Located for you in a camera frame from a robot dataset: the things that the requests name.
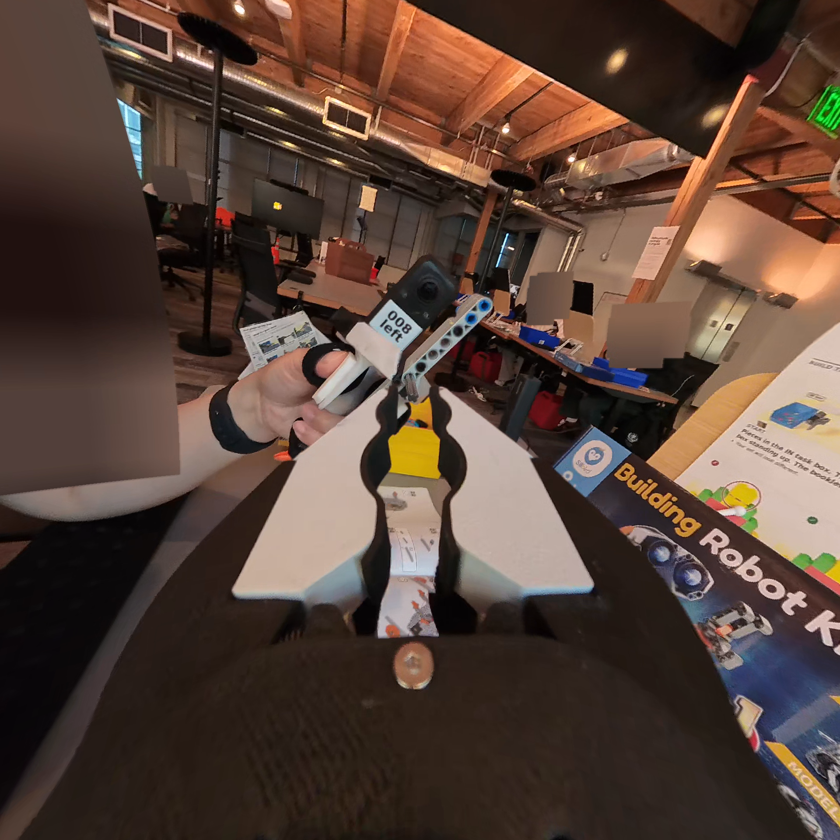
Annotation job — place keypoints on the dark textured fabric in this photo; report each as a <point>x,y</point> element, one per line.
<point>65,590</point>

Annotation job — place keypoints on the red canister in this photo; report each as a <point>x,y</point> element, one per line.
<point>484,367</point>
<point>546,410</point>

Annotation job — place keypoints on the black wristband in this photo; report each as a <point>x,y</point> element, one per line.
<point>226,423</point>

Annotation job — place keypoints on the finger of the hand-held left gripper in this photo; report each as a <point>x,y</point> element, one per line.
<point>377,354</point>

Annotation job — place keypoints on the green exit sign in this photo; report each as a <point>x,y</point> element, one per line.
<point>828,115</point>

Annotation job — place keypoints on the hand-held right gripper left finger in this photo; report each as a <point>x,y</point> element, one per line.
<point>308,525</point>

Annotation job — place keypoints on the grey building beam assembly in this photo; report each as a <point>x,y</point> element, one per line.
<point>446,344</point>

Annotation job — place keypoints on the black monitor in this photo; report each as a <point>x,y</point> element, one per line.
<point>289,210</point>

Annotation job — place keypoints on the pale background desk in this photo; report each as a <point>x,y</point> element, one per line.
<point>328,292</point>

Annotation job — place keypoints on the ceiling air vent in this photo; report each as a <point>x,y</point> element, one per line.
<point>348,118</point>
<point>140,33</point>

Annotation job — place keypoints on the instruction poster board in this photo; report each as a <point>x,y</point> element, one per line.
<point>774,446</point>

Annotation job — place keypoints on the black overhead panel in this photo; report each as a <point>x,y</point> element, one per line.
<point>590,65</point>

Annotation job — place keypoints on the long wood-edged desk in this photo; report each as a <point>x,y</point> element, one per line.
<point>544,359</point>

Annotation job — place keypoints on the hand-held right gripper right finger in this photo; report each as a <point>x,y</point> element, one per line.
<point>512,525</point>

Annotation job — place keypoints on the yellow plastic block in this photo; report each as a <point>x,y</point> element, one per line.
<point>413,453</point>

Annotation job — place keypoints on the person's left hand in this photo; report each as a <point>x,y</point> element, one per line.
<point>275,400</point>

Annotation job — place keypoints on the robot kit box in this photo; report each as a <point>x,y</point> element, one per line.
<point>722,623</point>

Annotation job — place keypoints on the blue parts tray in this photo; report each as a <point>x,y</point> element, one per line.
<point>613,374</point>
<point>541,336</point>

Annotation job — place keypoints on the open instruction booklet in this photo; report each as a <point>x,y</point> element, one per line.
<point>410,544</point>

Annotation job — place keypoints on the white paper notice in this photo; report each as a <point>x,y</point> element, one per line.
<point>369,199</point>
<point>656,253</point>

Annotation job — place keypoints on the printed paper sheet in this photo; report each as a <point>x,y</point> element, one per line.
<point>275,341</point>

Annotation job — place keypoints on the black floor lamp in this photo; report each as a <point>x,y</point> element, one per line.
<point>215,197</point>

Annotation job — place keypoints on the black office chair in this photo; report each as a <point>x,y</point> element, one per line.
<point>256,262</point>

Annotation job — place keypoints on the person's left forearm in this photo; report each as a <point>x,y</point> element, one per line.
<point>197,439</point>

